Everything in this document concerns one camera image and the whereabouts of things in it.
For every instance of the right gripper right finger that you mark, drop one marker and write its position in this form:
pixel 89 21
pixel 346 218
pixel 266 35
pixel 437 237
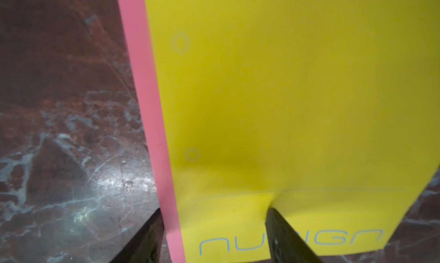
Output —
pixel 285 245

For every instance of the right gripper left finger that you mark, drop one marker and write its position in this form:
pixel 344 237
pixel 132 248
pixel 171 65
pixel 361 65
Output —
pixel 145 246

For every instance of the yellow notebook pink spine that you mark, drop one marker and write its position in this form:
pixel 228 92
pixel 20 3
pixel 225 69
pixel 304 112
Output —
pixel 327 110

